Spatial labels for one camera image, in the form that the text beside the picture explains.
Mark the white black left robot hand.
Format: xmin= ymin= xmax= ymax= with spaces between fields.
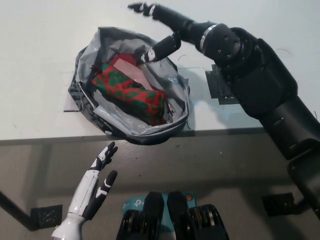
xmin=66 ymin=141 xmax=118 ymax=222

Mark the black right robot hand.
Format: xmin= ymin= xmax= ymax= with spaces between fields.
xmin=127 ymin=2 xmax=213 ymax=63

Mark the red green patterned garment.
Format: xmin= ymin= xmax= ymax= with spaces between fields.
xmin=91 ymin=63 xmax=167 ymax=126

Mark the black plastic bag grey inside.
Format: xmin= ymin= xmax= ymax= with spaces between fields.
xmin=67 ymin=26 xmax=192 ymax=146

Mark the red plastic packet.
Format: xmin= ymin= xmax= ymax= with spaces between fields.
xmin=110 ymin=53 xmax=153 ymax=88

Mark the dark metal table leg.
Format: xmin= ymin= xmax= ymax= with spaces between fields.
xmin=0 ymin=190 xmax=38 ymax=231

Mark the black tape patch on table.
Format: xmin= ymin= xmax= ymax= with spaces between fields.
xmin=204 ymin=64 xmax=241 ymax=106

